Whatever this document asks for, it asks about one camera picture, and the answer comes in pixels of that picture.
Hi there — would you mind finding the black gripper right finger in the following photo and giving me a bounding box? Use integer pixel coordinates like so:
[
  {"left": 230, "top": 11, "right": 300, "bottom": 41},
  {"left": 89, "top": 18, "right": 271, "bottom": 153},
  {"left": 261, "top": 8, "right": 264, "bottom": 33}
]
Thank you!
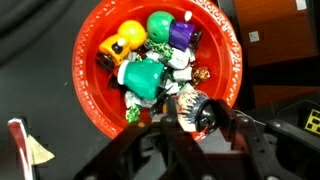
[{"left": 216, "top": 99, "right": 320, "bottom": 180}]

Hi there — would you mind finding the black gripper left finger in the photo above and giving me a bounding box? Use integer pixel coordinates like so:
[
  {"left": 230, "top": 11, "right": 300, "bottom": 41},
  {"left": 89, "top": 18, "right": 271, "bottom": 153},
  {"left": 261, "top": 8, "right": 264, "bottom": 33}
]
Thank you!
[{"left": 73, "top": 95, "right": 204, "bottom": 180}]

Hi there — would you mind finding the green cup-shaped toy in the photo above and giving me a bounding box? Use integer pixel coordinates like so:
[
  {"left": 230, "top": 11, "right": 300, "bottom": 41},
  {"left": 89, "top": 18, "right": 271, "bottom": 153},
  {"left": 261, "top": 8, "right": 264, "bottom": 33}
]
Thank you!
[{"left": 116, "top": 58, "right": 166, "bottom": 100}]

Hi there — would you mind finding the red plastic bowl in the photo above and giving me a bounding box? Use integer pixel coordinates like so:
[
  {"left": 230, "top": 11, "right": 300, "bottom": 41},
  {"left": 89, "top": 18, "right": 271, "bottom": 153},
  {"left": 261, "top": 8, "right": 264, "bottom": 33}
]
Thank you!
[{"left": 71, "top": 0, "right": 244, "bottom": 143}]

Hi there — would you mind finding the yellow toy figure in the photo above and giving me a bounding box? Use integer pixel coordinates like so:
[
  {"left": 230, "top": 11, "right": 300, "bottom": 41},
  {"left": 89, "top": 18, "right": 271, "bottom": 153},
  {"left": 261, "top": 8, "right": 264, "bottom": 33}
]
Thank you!
[{"left": 95, "top": 19, "right": 148, "bottom": 71}]

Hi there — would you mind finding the green purple toy figure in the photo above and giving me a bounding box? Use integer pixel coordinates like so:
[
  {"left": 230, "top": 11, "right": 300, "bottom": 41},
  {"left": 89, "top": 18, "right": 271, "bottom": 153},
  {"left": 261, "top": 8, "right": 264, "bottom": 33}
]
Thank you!
[{"left": 146, "top": 10, "right": 203, "bottom": 53}]

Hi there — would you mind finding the yellow black grid object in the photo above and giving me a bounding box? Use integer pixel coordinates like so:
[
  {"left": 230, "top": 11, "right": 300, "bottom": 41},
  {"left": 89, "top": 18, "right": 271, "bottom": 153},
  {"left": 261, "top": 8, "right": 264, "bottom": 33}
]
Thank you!
[{"left": 303, "top": 108, "right": 320, "bottom": 136}]

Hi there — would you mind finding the white green wrapped candy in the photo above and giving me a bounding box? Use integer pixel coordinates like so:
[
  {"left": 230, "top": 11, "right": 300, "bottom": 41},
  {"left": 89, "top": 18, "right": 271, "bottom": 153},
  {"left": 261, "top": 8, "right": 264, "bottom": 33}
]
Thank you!
[{"left": 124, "top": 91, "right": 158, "bottom": 124}]

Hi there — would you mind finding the gold brown candy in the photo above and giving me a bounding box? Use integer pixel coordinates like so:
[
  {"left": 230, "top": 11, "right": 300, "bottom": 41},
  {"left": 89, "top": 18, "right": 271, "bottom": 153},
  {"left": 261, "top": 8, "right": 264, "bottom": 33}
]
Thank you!
[{"left": 191, "top": 66, "right": 211, "bottom": 86}]

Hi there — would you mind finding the beige triangular scrap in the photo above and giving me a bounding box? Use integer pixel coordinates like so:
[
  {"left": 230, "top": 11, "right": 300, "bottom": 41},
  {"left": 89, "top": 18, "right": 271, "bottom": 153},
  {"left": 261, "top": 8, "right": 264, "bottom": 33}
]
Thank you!
[{"left": 26, "top": 134, "right": 56, "bottom": 165}]

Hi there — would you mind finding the green foil candy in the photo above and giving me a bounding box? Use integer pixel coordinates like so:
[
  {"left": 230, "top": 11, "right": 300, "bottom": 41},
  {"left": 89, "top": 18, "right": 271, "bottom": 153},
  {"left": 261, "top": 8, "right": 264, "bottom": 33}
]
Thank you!
[{"left": 144, "top": 38, "right": 173, "bottom": 62}]

